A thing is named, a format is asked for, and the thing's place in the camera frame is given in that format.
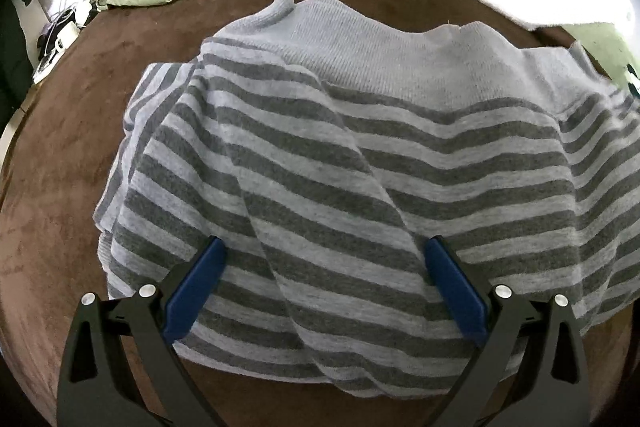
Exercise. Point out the dark hanging clothing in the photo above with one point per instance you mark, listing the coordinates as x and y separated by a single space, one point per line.
15 57

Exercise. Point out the grey striped sweater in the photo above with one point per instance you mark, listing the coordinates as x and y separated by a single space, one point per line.
350 157

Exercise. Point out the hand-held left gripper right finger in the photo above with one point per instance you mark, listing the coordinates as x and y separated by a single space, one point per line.
457 292

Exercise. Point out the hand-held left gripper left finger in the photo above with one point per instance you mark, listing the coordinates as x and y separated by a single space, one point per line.
195 292

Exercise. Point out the light green cloth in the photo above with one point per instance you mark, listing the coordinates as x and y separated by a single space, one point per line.
605 52

